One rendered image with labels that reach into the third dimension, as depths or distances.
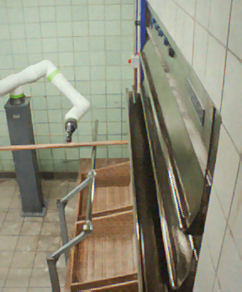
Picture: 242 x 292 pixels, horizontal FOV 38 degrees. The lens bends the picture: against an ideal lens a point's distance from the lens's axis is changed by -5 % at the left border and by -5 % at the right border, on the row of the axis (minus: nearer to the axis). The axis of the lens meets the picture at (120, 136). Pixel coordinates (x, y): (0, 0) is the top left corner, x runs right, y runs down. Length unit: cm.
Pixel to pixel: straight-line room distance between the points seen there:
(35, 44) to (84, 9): 58
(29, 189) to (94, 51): 146
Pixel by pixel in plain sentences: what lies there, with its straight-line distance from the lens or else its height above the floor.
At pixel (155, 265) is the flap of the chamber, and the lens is 135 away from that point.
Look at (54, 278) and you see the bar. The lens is 213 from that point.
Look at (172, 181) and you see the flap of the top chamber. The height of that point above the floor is 173.
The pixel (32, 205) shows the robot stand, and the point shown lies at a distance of 371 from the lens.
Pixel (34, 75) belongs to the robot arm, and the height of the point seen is 156.
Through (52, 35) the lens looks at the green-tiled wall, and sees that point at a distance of 356.
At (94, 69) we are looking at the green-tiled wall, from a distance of 361.
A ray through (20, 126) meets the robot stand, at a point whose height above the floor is 101.
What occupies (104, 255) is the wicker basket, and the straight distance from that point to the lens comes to 249.
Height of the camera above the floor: 242
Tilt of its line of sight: 29 degrees down
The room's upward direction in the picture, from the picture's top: straight up
